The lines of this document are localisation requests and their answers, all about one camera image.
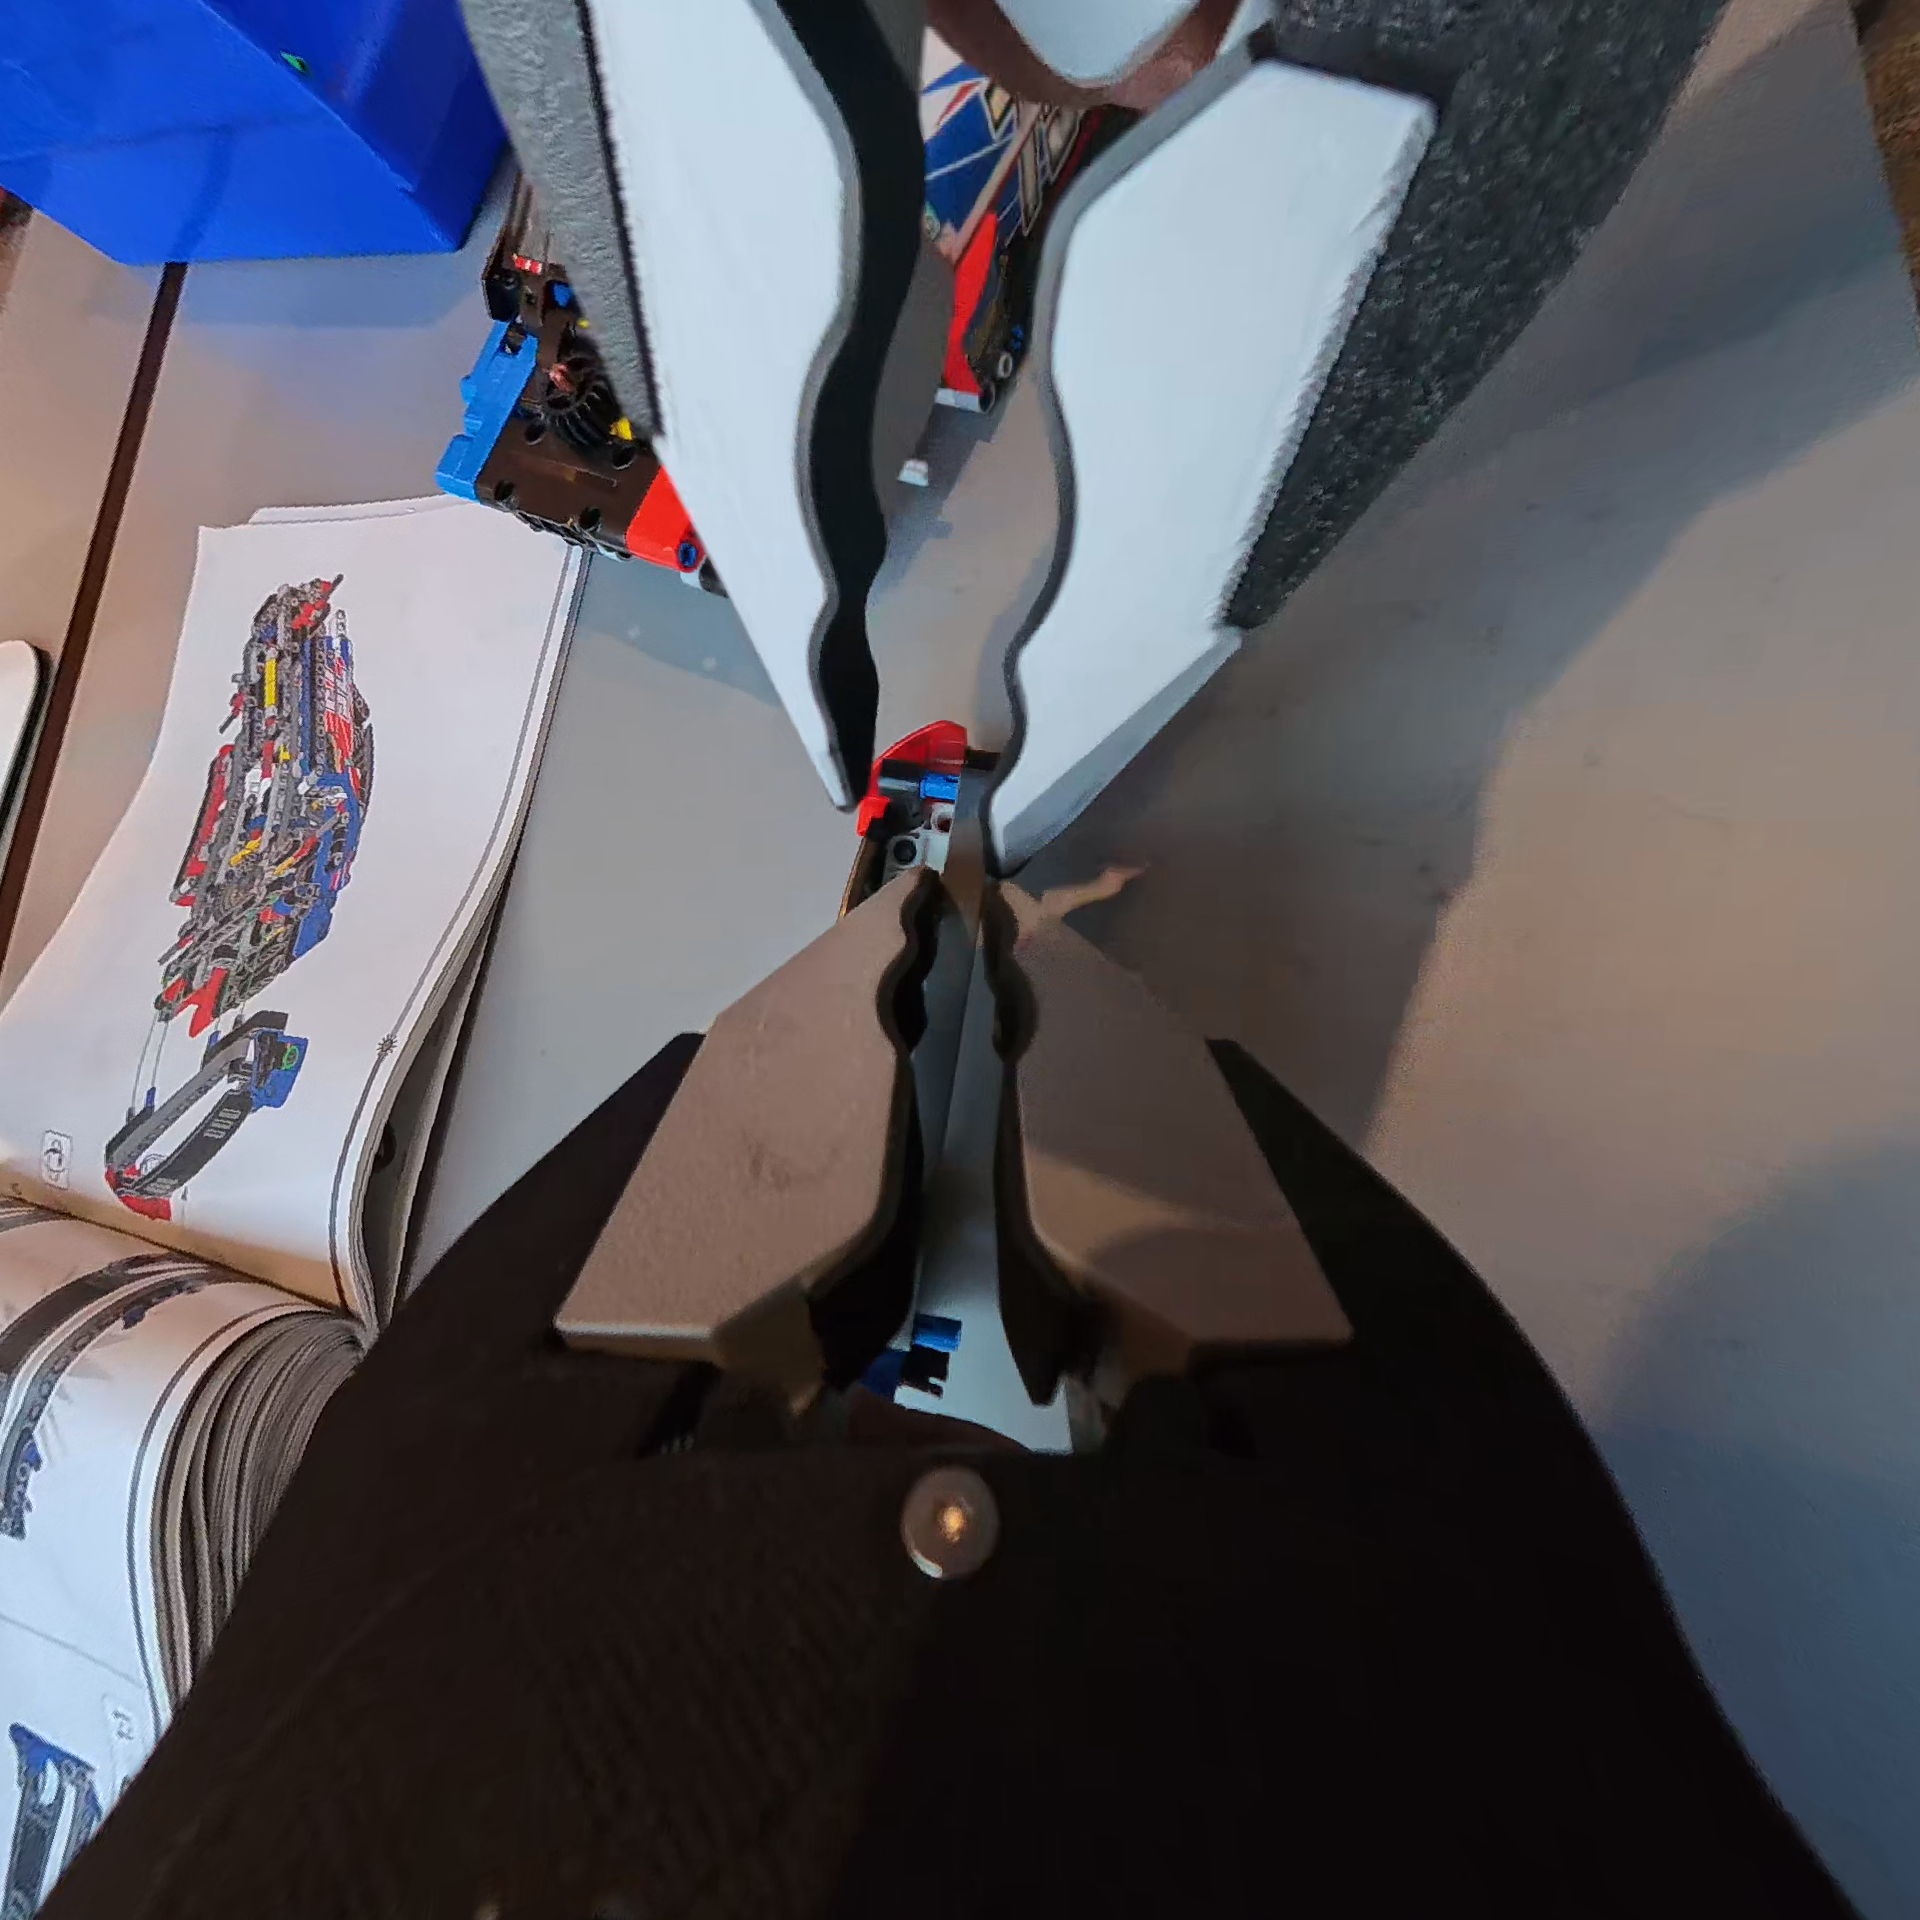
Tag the person's right hand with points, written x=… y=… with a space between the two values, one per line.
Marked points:
x=1119 y=94

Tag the long dark toy beam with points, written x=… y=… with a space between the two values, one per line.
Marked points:
x=947 y=1021

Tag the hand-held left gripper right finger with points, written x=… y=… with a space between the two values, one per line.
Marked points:
x=1171 y=1185

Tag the blue box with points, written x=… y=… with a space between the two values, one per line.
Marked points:
x=226 y=105

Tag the white adjoining table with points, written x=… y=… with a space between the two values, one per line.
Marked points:
x=59 y=453

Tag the open building instruction booklet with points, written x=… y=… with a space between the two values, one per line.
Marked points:
x=419 y=750

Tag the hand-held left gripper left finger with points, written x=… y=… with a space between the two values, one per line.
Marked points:
x=735 y=1185

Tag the grey desk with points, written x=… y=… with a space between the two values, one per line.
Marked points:
x=1575 y=750

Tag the white rounded tray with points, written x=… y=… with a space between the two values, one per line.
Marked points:
x=13 y=736

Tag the red blue toy brick car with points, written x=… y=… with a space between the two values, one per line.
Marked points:
x=555 y=435

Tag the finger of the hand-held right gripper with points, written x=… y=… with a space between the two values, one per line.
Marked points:
x=721 y=302
x=1187 y=375

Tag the black panel toy brick assembly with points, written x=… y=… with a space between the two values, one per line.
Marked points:
x=909 y=760

